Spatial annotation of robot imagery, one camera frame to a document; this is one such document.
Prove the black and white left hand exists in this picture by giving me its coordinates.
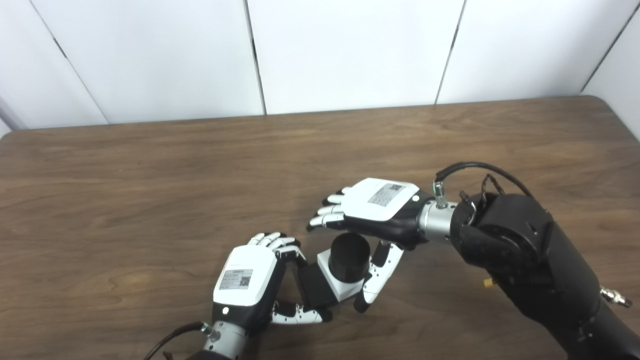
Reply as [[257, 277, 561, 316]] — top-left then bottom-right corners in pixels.
[[211, 232, 333, 333]]

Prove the black and white right hand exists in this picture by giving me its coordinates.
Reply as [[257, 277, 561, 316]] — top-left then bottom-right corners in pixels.
[[306, 177, 435, 314]]

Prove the black peg with square base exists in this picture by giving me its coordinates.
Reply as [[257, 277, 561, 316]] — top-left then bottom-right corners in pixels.
[[298, 233, 371, 310]]

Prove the white square piece with hole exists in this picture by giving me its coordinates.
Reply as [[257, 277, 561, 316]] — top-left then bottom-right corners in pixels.
[[317, 248, 373, 302]]

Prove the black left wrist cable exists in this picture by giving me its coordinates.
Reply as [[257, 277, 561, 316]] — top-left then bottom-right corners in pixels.
[[144, 321, 221, 360]]

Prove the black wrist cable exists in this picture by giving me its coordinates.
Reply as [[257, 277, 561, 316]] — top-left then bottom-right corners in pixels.
[[433, 161, 535, 208], [144, 321, 221, 360]]

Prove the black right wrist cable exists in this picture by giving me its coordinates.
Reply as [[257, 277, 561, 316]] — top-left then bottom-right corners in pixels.
[[433, 161, 535, 208]]

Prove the thin black right arm wire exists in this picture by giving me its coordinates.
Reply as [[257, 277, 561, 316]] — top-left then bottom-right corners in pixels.
[[459, 174, 507, 226]]

